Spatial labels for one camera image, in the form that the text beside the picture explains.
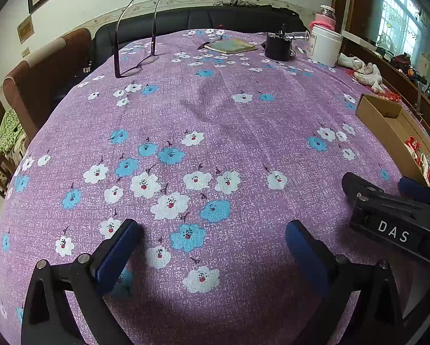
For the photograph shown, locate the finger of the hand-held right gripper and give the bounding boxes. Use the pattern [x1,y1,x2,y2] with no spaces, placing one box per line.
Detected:
[342,172,392,202]
[398,176,430,209]

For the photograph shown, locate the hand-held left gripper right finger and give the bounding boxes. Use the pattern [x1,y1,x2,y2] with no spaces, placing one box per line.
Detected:
[285,220,404,345]

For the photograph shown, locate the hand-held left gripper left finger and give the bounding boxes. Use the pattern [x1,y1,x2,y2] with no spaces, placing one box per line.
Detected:
[21,218,144,345]

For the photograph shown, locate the shallow cardboard box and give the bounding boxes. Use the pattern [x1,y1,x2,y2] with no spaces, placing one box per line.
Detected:
[355,93,430,189]

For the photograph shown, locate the heap of mixed snack packets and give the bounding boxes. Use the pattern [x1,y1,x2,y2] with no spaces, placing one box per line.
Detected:
[404,136,430,192]

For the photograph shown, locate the red gold foil packet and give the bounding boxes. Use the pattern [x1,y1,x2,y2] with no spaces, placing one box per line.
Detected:
[346,70,402,102]

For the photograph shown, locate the white cotton glove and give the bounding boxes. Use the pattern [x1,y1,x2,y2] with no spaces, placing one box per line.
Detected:
[337,53,364,71]
[353,63,386,94]

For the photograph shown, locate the wooden display cabinet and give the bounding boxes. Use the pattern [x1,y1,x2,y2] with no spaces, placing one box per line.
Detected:
[332,0,430,141]

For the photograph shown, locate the white plastic jar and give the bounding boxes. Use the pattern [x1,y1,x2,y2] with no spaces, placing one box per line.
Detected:
[310,25,343,68]

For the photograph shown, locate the purple floral tablecloth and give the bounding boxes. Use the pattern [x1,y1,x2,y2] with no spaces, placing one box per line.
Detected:
[0,28,430,345]

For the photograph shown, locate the black round container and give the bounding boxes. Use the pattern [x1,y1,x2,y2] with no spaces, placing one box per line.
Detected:
[265,24,294,62]

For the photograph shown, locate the pink sleeved bottle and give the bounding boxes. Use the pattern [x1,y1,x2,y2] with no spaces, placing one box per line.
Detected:
[309,5,336,33]

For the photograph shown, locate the green patterned cloth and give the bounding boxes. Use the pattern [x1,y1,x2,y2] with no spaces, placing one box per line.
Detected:
[0,110,25,169]

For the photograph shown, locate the dark-framed eyeglasses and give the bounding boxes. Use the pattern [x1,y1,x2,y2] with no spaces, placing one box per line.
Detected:
[113,0,162,79]

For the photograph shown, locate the yellow-green notebook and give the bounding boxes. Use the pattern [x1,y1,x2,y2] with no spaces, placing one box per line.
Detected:
[205,38,259,55]

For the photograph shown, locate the dark cloth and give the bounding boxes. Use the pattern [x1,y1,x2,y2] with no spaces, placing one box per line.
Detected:
[215,0,298,17]

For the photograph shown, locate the brown upholstered chair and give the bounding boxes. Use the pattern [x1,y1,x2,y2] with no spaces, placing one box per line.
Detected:
[3,28,93,141]

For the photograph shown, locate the dark pen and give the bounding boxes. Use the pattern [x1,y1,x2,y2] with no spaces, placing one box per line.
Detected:
[197,36,223,50]

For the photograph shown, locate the black leather sofa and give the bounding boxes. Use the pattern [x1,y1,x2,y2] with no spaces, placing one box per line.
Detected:
[89,6,307,80]

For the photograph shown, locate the yellow wall plaque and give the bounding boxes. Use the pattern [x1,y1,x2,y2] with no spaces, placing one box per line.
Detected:
[17,18,35,44]

